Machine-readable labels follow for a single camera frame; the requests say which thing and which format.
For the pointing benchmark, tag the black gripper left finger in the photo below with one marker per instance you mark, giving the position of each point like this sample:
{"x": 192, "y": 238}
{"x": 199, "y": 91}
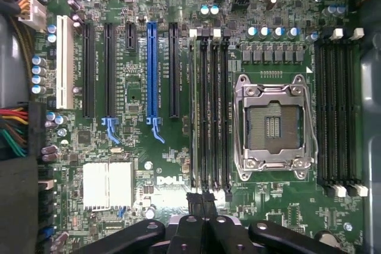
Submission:
{"x": 190, "y": 236}

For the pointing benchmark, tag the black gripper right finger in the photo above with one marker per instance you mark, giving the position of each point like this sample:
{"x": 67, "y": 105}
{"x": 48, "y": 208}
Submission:
{"x": 221, "y": 236}

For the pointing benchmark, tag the green RAM stick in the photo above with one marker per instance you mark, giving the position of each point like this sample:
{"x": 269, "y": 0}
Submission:
{"x": 195, "y": 111}

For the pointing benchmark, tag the green Dell motherboard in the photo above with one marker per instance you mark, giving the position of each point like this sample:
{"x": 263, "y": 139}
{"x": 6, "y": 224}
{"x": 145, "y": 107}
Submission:
{"x": 166, "y": 153}

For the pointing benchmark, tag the silver finned chipset heatsink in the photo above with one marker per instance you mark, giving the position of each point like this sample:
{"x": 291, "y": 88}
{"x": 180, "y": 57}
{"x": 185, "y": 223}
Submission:
{"x": 107, "y": 185}

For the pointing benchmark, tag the steel socket locking lever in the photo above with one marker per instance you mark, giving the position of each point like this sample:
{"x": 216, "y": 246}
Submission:
{"x": 312, "y": 135}
{"x": 238, "y": 123}

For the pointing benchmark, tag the silver CPU socket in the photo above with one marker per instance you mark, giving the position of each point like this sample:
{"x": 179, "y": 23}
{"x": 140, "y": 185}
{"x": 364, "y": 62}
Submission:
{"x": 274, "y": 126}

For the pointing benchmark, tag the blue SATA port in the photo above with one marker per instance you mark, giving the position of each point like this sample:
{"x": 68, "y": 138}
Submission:
{"x": 48, "y": 234}

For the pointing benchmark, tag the long black expansion slot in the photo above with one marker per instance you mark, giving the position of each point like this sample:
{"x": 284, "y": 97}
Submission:
{"x": 174, "y": 69}
{"x": 88, "y": 69}

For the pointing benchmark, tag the black foam pad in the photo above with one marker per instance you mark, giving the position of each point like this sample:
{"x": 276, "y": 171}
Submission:
{"x": 18, "y": 206}

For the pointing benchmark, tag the black expansion slot blue clip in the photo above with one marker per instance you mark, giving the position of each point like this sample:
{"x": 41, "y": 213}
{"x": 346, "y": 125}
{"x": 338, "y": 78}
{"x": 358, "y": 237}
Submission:
{"x": 110, "y": 69}

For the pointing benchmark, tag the black main power connector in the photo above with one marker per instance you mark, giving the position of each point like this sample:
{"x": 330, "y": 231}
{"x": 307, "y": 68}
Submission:
{"x": 37, "y": 129}

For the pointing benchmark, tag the short black expansion slot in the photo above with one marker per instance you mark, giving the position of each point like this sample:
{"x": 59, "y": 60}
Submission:
{"x": 131, "y": 37}

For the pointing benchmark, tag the white PCI expansion slot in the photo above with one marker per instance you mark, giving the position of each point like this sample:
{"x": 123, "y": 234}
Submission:
{"x": 65, "y": 63}

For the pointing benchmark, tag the white power connector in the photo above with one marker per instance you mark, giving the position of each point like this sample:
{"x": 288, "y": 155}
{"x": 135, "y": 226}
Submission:
{"x": 32, "y": 13}

